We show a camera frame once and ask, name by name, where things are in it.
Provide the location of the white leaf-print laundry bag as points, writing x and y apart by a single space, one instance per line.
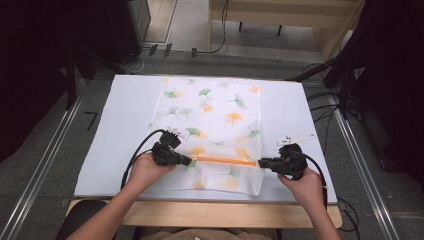
216 113

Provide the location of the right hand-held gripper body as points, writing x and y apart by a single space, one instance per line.
291 163

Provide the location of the wooden table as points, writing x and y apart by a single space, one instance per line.
216 215

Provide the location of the person's right hand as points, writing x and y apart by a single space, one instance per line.
305 190

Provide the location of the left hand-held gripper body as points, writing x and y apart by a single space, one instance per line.
165 151

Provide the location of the light wooden bench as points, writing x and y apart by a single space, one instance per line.
283 10

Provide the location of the black metal stand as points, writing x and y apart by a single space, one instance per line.
70 80
343 80

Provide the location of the black cabinet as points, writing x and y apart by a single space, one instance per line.
113 26

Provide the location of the black chair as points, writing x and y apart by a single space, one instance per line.
76 216

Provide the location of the white table mat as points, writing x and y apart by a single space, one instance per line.
123 133

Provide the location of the person's left hand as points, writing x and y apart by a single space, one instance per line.
150 173

